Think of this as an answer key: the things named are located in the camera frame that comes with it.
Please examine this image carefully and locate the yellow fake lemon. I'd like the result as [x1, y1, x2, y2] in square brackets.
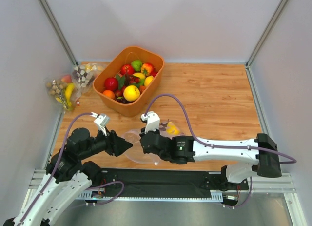
[144, 75, 154, 87]
[123, 85, 141, 102]

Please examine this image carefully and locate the red fake apple in basket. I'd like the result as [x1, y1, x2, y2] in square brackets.
[120, 64, 135, 75]

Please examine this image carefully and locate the clear bag with banana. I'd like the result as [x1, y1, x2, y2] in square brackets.
[45, 74, 80, 111]

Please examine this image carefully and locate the clear polka dot zip bag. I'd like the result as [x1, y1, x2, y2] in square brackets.
[122, 120, 185, 165]

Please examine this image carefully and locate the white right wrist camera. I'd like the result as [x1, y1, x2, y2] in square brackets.
[140, 111, 160, 134]

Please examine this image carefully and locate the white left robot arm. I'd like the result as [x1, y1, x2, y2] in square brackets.
[4, 128, 133, 226]

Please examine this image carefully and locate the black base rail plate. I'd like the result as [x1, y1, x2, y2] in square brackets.
[97, 168, 249, 199]

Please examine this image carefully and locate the orange plastic basket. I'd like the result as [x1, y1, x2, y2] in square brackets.
[93, 46, 164, 117]

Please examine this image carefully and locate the fake orange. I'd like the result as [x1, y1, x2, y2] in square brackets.
[102, 89, 116, 100]

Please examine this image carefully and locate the yellow fake lemon in basket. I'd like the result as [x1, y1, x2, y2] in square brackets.
[144, 75, 154, 87]

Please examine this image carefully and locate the yellow fake pear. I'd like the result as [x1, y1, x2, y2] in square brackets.
[166, 121, 181, 136]

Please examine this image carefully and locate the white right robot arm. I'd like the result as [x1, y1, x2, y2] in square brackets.
[140, 131, 282, 184]

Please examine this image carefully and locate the red fake apple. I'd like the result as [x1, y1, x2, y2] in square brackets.
[120, 64, 135, 75]
[104, 77, 118, 91]

